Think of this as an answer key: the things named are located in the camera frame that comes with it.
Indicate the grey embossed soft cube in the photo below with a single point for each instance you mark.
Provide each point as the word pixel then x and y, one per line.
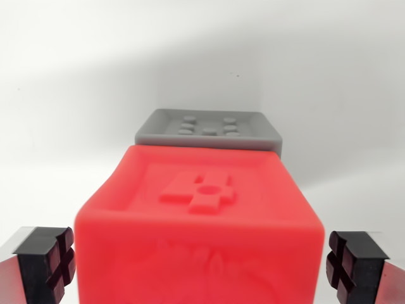
pixel 209 130

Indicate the red embossed soft cube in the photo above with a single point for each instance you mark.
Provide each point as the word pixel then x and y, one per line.
pixel 202 240

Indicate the gripper left finger with black rubber pad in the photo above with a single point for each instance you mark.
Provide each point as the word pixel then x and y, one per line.
pixel 34 266

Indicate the gripper right finger with black rubber pad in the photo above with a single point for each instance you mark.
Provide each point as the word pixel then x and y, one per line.
pixel 367 266

